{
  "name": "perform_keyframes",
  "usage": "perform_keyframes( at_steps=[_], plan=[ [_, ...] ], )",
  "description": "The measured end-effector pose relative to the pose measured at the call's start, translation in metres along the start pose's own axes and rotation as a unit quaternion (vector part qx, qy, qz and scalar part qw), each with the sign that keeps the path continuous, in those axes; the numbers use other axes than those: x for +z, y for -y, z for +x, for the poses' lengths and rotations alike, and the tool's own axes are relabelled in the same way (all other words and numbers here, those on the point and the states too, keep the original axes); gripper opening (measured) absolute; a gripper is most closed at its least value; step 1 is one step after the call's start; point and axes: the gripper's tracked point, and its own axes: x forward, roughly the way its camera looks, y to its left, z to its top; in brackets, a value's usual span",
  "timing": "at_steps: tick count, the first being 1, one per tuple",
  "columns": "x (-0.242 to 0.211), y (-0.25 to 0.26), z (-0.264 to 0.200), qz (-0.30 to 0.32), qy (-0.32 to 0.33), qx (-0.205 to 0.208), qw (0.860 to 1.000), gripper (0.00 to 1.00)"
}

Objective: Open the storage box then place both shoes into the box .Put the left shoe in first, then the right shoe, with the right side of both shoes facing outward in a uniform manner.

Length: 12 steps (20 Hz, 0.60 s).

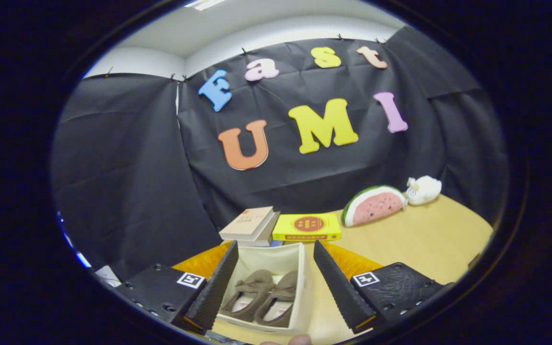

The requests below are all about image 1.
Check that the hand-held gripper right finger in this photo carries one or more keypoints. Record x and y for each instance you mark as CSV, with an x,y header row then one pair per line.
x,y
340,292

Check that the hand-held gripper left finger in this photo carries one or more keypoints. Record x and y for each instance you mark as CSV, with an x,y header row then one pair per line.
x,y
211,292

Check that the brown slipper shoe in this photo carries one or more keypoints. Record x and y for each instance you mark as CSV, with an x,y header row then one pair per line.
x,y
252,287
283,292

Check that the beige fabric storage box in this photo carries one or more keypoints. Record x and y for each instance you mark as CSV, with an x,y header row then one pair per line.
x,y
276,256

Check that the yellow book with red circle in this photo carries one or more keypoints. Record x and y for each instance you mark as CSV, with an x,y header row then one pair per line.
x,y
307,226

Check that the blue-edged book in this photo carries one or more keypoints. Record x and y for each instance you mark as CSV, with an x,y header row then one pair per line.
x,y
269,243

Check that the beige cover book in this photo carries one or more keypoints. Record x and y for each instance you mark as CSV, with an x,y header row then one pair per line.
x,y
249,223

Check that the watermelon slice plush toy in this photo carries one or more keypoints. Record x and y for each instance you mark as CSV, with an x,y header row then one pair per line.
x,y
376,207

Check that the white paper sheet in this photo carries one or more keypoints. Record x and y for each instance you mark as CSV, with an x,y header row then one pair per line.
x,y
108,276

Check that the black backdrop cloth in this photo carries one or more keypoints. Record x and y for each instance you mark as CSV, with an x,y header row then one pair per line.
x,y
151,191

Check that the white plush toy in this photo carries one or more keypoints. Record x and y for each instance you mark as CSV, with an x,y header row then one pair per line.
x,y
424,189

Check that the large ceiling light panel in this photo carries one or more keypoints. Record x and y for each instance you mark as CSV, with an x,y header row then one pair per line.
x,y
204,4

